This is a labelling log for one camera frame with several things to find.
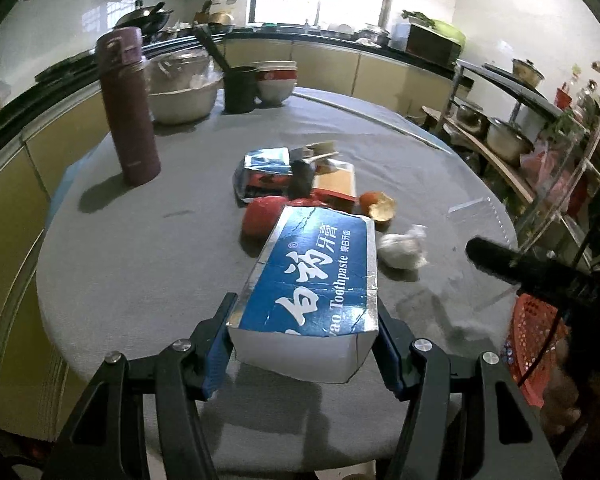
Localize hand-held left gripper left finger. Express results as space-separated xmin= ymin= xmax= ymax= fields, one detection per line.
xmin=42 ymin=292 xmax=238 ymax=480

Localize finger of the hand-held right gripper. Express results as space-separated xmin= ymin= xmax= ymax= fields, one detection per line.
xmin=466 ymin=236 xmax=573 ymax=306

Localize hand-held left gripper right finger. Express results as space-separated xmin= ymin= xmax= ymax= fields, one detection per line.
xmin=375 ymin=300 xmax=563 ymax=480

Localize red plastic mesh basket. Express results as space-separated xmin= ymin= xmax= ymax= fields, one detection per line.
xmin=502 ymin=294 xmax=571 ymax=408

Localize white tissue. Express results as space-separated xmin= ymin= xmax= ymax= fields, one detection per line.
xmin=377 ymin=224 xmax=429 ymax=270

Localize blue toothpaste box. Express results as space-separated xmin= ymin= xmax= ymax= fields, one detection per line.
xmin=226 ymin=204 xmax=381 ymax=385

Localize orange peel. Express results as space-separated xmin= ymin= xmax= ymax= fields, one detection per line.
xmin=359 ymin=191 xmax=397 ymax=223

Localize red plastic wrapper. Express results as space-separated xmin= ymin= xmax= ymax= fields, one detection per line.
xmin=242 ymin=196 xmax=287 ymax=238

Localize silver foil snack packet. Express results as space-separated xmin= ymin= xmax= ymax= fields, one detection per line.
xmin=232 ymin=146 xmax=293 ymax=206

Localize person's right hand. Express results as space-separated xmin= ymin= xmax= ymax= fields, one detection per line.
xmin=542 ymin=347 xmax=588 ymax=436

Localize metal shelf rack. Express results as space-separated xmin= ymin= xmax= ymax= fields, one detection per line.
xmin=422 ymin=57 xmax=600 ymax=311

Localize pink plastic bag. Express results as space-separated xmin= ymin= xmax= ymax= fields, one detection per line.
xmin=520 ymin=142 xmax=571 ymax=201

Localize large lidded steel pot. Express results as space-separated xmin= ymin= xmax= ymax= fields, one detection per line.
xmin=486 ymin=116 xmax=535 ymax=166

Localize long thin white stick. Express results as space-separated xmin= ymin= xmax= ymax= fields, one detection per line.
xmin=295 ymin=92 xmax=453 ymax=153

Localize small lidded steel pot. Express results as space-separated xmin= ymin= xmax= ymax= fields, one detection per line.
xmin=455 ymin=102 xmax=487 ymax=133

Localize orange white cigarette box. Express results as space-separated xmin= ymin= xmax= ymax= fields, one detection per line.
xmin=300 ymin=141 xmax=357 ymax=207

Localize small black object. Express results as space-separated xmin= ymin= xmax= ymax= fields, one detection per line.
xmin=286 ymin=160 xmax=315 ymax=200

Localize dark brown box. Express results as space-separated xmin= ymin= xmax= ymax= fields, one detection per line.
xmin=405 ymin=22 xmax=463 ymax=66

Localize green plastic basin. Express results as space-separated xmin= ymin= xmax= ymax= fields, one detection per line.
xmin=430 ymin=19 xmax=467 ymax=43

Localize green leafy vegetables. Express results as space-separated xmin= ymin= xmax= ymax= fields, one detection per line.
xmin=401 ymin=10 xmax=436 ymax=28

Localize steel pot on countertop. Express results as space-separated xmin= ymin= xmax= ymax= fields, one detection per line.
xmin=362 ymin=22 xmax=391 ymax=46

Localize large steel mixing bowl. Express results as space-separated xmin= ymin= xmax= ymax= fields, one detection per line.
xmin=145 ymin=50 xmax=224 ymax=126

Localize purple thermos bottle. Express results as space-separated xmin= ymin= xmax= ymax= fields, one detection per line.
xmin=95 ymin=26 xmax=162 ymax=186

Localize black cup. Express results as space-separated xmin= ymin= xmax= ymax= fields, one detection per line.
xmin=223 ymin=66 xmax=258 ymax=114

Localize black kitchen countertop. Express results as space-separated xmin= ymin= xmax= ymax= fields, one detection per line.
xmin=0 ymin=22 xmax=456 ymax=171

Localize bundle of dark chopsticks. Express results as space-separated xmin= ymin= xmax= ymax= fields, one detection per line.
xmin=194 ymin=25 xmax=233 ymax=73

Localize black wok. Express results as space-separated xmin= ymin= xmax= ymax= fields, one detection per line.
xmin=114 ymin=1 xmax=175 ymax=36

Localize steel pot with handles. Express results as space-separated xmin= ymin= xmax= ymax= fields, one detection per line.
xmin=511 ymin=57 xmax=546 ymax=91

